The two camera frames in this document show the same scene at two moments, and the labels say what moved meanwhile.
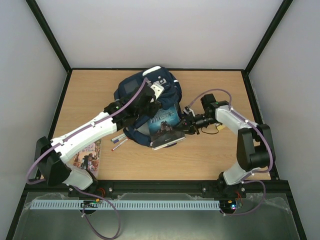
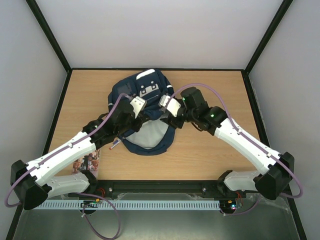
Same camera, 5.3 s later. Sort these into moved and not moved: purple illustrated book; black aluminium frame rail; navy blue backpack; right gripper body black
Moved: navy blue backpack; right gripper body black
Not moved: purple illustrated book; black aluminium frame rail
